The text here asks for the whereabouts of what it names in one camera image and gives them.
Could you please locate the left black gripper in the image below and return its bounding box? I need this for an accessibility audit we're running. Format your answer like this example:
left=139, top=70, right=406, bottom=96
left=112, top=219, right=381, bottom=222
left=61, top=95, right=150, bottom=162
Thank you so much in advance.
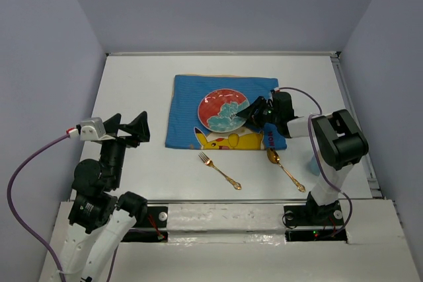
left=101, top=109, right=151, bottom=186

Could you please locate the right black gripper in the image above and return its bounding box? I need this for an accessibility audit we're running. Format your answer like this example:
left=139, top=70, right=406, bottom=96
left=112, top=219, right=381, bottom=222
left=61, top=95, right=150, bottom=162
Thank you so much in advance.
left=235, top=95, right=280, bottom=129

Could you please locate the red and blue ceramic plate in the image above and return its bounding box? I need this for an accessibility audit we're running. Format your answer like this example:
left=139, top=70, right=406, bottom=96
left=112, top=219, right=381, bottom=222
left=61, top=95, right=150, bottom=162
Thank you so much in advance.
left=197, top=88, right=250, bottom=133

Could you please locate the blue cartoon placemat cloth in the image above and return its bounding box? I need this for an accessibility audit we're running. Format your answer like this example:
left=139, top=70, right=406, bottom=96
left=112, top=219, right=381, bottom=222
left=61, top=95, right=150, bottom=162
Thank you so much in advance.
left=165, top=75, right=288, bottom=150

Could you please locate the blue paper cup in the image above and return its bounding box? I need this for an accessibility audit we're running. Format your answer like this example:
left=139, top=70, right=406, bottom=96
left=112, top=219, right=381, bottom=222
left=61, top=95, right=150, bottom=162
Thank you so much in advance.
left=308, top=157, right=321, bottom=176

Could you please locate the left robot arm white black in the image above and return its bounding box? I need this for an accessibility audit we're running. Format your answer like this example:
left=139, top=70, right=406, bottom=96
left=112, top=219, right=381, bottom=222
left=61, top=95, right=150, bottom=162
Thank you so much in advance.
left=50, top=112, right=150, bottom=281

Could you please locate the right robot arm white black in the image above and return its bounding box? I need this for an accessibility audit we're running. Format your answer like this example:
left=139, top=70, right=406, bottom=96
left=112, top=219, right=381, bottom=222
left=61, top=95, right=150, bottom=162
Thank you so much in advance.
left=237, top=89, right=369, bottom=227

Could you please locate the gold spoon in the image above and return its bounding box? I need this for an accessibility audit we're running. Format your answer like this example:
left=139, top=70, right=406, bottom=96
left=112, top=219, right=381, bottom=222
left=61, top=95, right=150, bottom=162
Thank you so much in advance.
left=266, top=148, right=306, bottom=193

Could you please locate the gold fork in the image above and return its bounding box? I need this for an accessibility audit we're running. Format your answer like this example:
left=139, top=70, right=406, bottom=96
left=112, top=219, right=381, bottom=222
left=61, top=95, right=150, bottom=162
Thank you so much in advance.
left=198, top=152, right=242, bottom=190

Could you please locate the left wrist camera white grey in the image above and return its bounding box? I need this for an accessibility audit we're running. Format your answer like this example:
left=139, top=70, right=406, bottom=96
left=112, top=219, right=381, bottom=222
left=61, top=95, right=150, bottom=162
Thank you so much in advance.
left=77, top=117, right=106, bottom=141

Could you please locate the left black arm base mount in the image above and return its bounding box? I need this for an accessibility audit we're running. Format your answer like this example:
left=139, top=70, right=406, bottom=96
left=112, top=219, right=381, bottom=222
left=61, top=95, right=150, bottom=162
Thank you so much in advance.
left=122, top=205, right=169, bottom=243

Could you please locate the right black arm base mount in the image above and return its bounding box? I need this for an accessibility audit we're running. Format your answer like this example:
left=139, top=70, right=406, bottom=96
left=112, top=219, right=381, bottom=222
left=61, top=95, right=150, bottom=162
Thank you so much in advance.
left=282, top=204, right=348, bottom=242

